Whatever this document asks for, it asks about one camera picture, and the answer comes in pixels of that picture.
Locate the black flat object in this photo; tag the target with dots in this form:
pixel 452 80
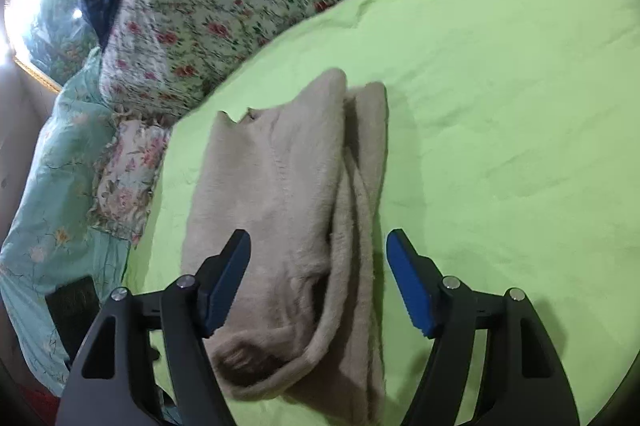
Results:
pixel 72 306

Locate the green bed sheet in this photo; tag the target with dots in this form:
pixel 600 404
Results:
pixel 500 106

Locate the pale floral ruffled pillow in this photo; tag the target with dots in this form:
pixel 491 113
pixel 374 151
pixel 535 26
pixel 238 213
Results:
pixel 130 176

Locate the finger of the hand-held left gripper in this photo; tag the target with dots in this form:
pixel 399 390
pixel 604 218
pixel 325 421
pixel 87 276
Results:
pixel 225 288
pixel 410 288

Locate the teal floral quilt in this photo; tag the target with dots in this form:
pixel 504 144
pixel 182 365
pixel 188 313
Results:
pixel 55 186

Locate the beige knitted sweater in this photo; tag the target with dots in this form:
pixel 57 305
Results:
pixel 280 186

